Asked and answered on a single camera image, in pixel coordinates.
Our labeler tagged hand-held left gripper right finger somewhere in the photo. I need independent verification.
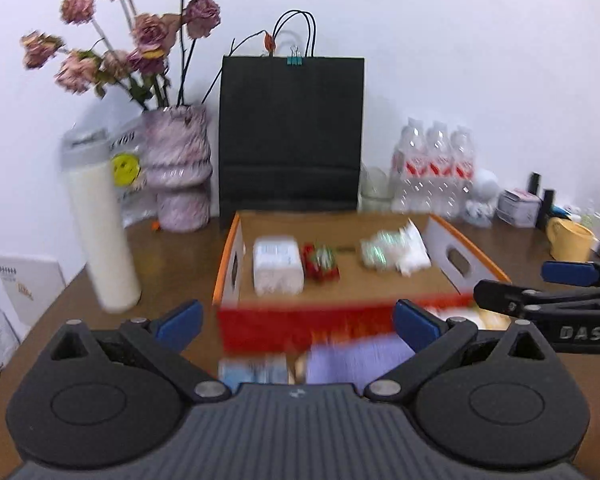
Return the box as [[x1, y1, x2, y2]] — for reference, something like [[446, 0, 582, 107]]
[[362, 299, 551, 403]]

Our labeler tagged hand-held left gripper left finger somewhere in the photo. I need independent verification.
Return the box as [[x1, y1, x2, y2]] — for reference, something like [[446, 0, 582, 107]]
[[47, 299, 231, 403]]

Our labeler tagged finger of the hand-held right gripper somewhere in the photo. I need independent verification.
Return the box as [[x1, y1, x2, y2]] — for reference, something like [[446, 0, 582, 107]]
[[541, 259, 600, 288], [473, 279, 600, 322]]

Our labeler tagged pale yellow packet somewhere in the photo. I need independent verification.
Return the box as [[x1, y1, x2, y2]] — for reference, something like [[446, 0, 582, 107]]
[[475, 309, 512, 332]]

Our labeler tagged purple white packet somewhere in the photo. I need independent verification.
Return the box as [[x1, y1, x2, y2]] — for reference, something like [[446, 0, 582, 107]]
[[305, 337, 417, 387]]

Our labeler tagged red cardboard box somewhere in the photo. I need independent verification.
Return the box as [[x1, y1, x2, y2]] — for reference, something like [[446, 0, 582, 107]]
[[212, 210, 512, 356]]

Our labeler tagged blue packet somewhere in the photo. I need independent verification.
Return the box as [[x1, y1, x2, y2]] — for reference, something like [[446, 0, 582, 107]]
[[219, 354, 288, 387]]

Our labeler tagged brown wooden desktop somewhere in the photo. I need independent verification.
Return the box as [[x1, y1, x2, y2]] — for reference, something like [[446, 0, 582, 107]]
[[0, 210, 600, 461]]

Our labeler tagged yellow mug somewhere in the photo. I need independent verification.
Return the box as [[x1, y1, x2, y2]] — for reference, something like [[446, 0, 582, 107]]
[[546, 217, 597, 263]]

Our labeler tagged clear small bottle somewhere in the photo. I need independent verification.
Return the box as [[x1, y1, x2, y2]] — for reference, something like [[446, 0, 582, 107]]
[[580, 192, 600, 241]]

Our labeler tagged silver tin box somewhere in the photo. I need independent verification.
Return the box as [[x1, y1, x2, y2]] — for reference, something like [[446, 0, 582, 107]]
[[497, 189, 543, 228]]

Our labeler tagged white round toy figure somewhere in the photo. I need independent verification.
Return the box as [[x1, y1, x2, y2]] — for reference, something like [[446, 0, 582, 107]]
[[462, 169, 501, 228]]

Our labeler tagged red snack packet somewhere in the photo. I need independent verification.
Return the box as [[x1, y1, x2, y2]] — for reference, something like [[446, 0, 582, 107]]
[[302, 243, 341, 282]]

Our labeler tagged white wipes packet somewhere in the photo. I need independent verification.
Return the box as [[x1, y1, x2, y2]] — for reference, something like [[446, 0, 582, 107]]
[[252, 236, 306, 297]]

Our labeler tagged white thermos bottle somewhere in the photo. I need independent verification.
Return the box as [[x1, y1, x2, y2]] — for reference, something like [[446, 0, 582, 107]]
[[60, 127, 143, 313]]

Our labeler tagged clear red label water bottle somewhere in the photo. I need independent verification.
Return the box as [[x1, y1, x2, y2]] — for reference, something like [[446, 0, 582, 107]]
[[392, 117, 428, 211], [422, 121, 453, 213], [450, 127, 477, 216]]

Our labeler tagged clear plastic container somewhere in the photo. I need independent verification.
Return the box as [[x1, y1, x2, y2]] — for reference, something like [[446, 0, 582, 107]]
[[359, 162, 396, 213]]

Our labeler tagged pink textured vase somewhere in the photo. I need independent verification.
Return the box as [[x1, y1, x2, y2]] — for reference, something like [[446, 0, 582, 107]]
[[141, 105, 214, 233]]

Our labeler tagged white flat carton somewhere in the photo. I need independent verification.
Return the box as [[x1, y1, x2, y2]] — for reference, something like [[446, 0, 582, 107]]
[[0, 252, 67, 341]]

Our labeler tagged clear smiley plastic bag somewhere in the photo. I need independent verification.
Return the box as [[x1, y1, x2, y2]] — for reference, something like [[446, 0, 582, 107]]
[[107, 120, 156, 228]]

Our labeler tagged black paper bag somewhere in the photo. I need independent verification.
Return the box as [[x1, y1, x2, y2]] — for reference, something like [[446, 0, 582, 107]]
[[218, 10, 366, 231]]

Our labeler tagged dried pink flower bouquet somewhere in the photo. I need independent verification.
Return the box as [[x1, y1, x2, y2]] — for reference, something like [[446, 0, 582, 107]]
[[20, 0, 276, 111]]

